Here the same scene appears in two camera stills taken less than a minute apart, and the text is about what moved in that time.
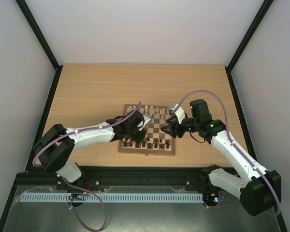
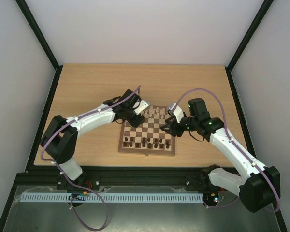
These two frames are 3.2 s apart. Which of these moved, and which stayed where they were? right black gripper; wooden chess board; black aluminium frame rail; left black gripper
Moved: left black gripper
Stayed: black aluminium frame rail; right black gripper; wooden chess board
